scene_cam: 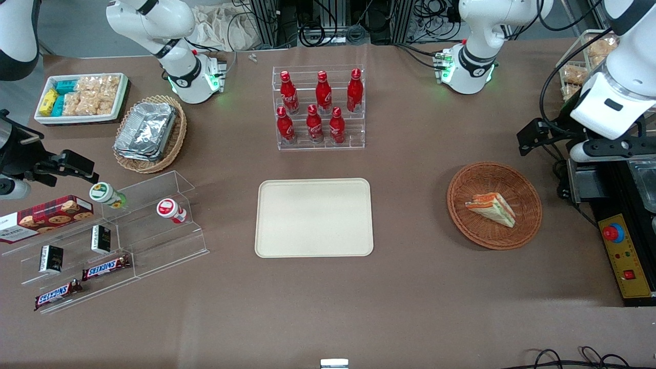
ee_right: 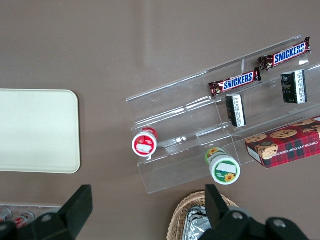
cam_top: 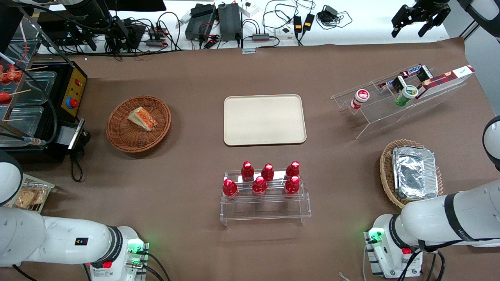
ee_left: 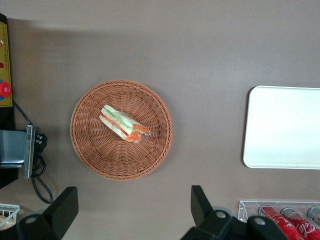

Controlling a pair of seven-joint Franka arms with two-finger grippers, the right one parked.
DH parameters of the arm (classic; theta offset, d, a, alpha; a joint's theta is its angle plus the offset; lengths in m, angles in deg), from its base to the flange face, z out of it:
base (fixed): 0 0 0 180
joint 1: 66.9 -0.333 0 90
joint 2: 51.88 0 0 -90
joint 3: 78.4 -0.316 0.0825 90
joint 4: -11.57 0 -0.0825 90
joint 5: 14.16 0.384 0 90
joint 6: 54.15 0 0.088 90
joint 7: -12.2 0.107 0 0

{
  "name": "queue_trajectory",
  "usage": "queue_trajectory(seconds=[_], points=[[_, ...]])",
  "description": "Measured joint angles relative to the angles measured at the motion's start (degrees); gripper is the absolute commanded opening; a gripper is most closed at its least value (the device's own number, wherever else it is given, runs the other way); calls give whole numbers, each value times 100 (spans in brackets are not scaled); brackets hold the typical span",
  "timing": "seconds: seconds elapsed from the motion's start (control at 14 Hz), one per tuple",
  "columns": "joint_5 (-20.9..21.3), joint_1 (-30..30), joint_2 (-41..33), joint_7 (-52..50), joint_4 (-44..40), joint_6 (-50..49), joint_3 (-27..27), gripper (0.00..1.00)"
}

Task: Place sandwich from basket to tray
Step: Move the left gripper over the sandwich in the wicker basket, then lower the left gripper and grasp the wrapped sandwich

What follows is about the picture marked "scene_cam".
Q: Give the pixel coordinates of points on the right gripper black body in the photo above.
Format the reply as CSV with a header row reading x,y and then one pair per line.
x,y
23,152

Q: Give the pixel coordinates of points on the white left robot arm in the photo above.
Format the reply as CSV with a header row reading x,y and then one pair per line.
x,y
482,20

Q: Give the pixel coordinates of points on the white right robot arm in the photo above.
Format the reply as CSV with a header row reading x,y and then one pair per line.
x,y
154,25

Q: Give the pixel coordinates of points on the wrapped triangle sandwich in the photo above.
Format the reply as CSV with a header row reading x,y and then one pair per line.
x,y
492,207

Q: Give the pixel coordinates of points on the light wicker basket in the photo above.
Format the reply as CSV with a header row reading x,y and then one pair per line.
x,y
177,138

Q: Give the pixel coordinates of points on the brown round wicker basket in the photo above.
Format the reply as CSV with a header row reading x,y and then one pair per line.
x,y
487,230

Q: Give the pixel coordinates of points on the cream plastic serving tray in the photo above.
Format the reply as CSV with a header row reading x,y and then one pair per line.
x,y
313,218

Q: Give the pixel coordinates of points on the green lid yogurt cup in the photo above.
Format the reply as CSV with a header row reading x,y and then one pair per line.
x,y
102,193

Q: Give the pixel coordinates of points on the red tartan cookie box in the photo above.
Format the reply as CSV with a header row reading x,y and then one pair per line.
x,y
46,218

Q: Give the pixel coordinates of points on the clear plastic container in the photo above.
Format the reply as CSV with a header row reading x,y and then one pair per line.
x,y
644,184

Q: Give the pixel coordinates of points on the yellow snack packet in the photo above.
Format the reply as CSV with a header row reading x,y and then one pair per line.
x,y
48,102

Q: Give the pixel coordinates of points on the wrapped bread bun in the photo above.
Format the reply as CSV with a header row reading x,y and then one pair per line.
x,y
570,92
602,50
574,74

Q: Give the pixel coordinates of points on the teal snack packet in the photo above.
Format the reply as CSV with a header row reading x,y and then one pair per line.
x,y
65,86
58,105

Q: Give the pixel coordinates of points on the clear rice cracker bag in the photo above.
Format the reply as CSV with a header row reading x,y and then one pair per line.
x,y
110,86
73,104
91,104
88,84

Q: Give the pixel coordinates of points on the white rectangular snack bin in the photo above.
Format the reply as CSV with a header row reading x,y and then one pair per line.
x,y
120,102

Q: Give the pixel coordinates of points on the small black carton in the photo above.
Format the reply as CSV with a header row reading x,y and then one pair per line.
x,y
51,259
101,239

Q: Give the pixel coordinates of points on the red emergency stop button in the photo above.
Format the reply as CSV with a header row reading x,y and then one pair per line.
x,y
613,233

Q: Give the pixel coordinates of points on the red lid yogurt cup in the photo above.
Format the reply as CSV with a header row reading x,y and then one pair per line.
x,y
168,208

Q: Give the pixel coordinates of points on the Snickers chocolate bar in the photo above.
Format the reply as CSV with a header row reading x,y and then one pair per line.
x,y
56,294
105,267

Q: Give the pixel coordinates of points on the clear acrylic stepped shelf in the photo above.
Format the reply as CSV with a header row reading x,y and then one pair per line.
x,y
159,246

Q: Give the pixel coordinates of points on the black box with yellow panel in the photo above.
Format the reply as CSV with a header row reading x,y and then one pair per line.
x,y
633,266

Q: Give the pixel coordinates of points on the clear acrylic bottle rack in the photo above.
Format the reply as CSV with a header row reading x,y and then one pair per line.
x,y
353,130

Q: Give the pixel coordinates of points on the red cola bottle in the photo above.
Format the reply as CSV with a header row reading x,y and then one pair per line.
x,y
314,125
354,92
336,128
323,94
289,95
285,128

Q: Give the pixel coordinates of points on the white cloth bag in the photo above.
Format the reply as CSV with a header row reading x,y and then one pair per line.
x,y
220,25

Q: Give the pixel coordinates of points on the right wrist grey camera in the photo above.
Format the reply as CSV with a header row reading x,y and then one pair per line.
x,y
14,189

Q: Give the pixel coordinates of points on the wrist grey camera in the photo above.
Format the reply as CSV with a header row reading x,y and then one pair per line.
x,y
579,152
14,189

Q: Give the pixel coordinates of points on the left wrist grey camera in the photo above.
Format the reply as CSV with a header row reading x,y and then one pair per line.
x,y
579,152

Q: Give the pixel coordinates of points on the grey metal bracket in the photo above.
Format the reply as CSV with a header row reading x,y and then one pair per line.
x,y
587,182

